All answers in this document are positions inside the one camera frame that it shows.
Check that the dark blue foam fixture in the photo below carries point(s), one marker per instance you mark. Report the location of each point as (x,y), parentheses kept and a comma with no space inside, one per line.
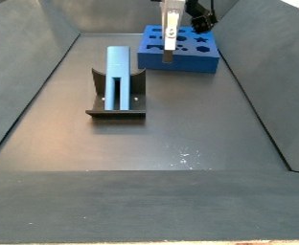
(196,55)

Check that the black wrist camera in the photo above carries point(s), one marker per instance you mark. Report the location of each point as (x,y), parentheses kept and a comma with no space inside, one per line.
(204,18)

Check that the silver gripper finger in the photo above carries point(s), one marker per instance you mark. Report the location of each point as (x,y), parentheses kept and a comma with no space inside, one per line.
(173,9)

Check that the black curved regrasp stand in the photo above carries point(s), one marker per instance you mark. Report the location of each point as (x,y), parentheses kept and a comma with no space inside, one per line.
(137,97)

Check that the light blue square-circle object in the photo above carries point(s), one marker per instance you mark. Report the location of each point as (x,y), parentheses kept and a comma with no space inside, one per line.
(118,74)

